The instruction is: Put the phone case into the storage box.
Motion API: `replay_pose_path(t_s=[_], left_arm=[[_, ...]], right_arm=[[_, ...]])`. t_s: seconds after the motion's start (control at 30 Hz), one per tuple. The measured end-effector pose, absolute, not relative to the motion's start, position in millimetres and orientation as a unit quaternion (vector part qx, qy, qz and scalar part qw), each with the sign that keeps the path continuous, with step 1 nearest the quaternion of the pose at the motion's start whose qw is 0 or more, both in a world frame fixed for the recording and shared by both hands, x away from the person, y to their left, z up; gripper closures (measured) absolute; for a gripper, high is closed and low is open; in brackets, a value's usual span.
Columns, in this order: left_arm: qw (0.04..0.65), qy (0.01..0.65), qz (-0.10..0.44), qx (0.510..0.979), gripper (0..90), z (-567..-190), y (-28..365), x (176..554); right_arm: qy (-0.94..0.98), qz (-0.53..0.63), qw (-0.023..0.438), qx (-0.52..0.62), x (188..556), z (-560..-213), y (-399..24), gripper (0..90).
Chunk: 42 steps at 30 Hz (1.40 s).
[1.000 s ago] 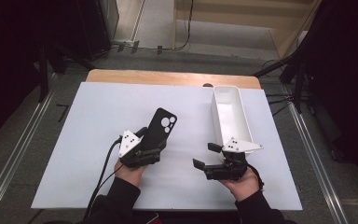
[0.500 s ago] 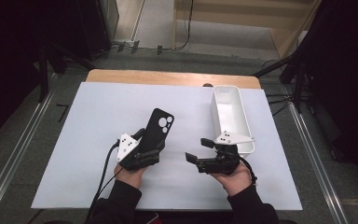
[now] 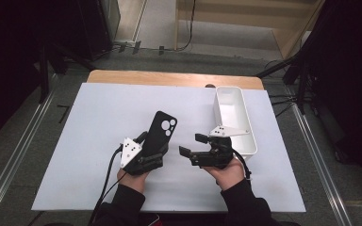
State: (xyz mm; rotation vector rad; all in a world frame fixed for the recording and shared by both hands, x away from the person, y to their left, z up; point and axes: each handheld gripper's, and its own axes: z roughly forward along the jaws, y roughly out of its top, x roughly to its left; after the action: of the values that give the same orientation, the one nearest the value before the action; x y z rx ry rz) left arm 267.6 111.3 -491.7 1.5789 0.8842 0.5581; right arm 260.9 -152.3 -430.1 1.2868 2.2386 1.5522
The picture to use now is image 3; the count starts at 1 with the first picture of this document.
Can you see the black cabinet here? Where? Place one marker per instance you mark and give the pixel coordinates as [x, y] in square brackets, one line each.
[97, 28]

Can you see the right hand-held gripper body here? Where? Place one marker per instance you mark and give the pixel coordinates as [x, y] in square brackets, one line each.
[217, 153]

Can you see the wooden frame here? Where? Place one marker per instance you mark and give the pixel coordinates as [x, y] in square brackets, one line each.
[232, 16]

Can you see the black curtain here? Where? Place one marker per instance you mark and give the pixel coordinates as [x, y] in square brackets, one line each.
[6, 62]
[352, 78]

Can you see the white plastic container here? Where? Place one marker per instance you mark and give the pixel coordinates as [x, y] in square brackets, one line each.
[232, 109]

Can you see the black floor bracket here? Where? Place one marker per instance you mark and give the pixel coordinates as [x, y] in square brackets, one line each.
[122, 47]
[137, 47]
[161, 50]

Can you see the metal floor rail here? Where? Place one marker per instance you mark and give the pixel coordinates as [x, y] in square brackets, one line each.
[320, 163]
[14, 157]

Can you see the black phone case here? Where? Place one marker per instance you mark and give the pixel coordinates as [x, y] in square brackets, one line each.
[155, 138]

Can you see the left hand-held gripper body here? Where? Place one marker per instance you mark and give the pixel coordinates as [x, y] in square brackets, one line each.
[130, 153]

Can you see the black tripod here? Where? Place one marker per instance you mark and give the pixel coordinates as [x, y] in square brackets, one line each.
[301, 88]

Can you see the person's left hand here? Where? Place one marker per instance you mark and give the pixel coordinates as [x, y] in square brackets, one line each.
[133, 182]

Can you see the dark round knob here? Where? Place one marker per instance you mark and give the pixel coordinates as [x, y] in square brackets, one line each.
[210, 85]

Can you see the person's right hand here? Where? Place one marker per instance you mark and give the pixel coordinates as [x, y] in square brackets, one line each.
[229, 177]

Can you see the black metal stand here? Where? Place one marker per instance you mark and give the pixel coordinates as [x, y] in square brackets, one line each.
[44, 78]

